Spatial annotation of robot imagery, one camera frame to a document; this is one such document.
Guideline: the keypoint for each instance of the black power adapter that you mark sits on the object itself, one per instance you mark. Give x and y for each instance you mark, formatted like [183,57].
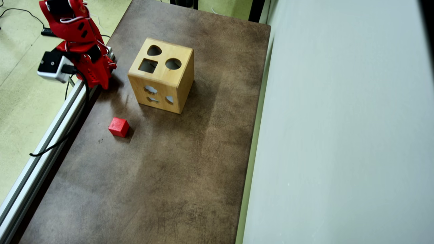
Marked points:
[48,32]

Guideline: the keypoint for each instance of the aluminium profile rail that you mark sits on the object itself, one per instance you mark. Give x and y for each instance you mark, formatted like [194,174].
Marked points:
[24,189]

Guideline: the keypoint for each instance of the black metal post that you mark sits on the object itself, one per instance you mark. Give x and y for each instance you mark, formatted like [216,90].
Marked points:
[256,10]

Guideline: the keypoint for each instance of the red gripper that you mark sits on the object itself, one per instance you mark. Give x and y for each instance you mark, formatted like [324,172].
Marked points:
[97,69]

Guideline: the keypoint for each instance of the red robot arm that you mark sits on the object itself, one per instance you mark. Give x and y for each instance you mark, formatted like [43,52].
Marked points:
[74,30]

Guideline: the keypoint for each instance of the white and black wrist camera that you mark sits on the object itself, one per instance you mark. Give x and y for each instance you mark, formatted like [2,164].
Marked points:
[51,67]

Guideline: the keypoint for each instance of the red cube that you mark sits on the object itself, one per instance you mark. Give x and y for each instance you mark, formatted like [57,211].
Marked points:
[118,127]

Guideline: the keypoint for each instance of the wooden shape sorter box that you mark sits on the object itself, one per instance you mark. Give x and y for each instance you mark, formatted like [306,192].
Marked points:
[162,76]

